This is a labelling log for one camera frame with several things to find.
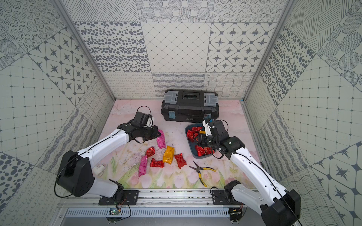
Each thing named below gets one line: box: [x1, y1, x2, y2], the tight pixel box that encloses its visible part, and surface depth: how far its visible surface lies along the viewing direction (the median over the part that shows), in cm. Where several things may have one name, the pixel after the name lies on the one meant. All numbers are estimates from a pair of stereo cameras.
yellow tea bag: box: [163, 145, 175, 165], surface depth 89 cm
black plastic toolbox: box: [160, 89, 220, 123], surface depth 97 cm
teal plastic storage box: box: [184, 122, 217, 160], surface depth 93 cm
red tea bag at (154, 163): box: [149, 157, 165, 168], surface depth 85 cm
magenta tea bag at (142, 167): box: [138, 154, 148, 178], surface depth 83 cm
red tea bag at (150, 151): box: [145, 145, 156, 158], surface depth 90 cm
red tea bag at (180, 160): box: [174, 153, 187, 170], surface depth 87 cm
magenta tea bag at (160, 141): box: [156, 129, 166, 150], surface depth 83 cm
